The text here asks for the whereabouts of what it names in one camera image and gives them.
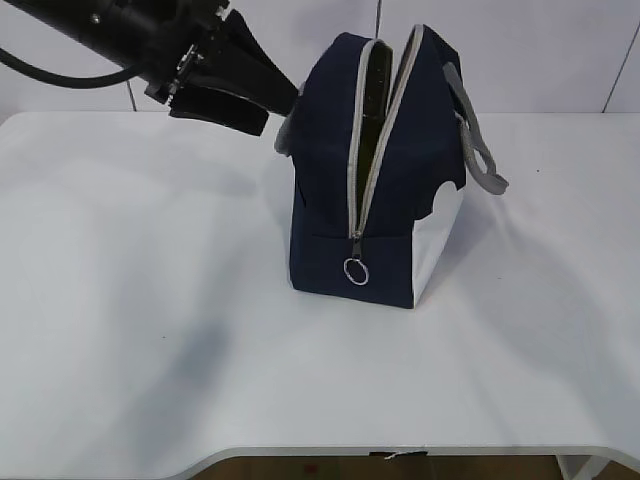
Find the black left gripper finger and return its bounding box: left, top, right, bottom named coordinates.
left=199, top=9, right=298, bottom=117
left=169, top=87, right=269, bottom=136

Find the black tape on table edge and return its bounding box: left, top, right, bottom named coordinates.
left=368, top=450, right=429, bottom=461

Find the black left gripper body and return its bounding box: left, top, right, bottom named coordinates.
left=144, top=4, right=229, bottom=104

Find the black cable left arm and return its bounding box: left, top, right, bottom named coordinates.
left=0, top=47, right=139, bottom=91

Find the navy blue lunch bag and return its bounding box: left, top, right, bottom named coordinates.
left=275, top=24, right=508, bottom=309

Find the white table leg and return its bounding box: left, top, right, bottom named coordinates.
left=556, top=455, right=610, bottom=480

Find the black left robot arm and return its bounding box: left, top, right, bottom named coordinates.
left=1, top=0, right=298, bottom=136

